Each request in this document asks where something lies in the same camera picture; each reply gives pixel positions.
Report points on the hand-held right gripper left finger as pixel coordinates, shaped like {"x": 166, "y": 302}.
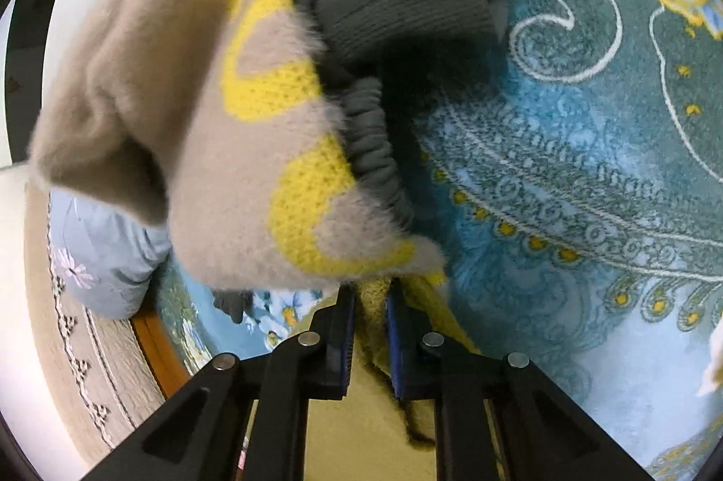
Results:
{"x": 343, "y": 358}

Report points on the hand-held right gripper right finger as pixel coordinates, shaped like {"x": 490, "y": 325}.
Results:
{"x": 396, "y": 363}

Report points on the olive green knit sweater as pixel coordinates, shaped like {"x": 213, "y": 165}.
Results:
{"x": 350, "y": 436}

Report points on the beige fuzzy sweater yellow letters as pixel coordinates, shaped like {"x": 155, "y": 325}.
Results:
{"x": 169, "y": 119}

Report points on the dark grey garment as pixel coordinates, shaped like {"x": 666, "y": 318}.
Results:
{"x": 395, "y": 7}

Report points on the beige patterned rug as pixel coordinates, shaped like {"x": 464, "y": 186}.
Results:
{"x": 101, "y": 379}

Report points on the light blue floral quilt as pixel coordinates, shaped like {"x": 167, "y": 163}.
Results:
{"x": 107, "y": 261}

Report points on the wooden bed frame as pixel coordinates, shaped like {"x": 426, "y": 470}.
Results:
{"x": 161, "y": 357}

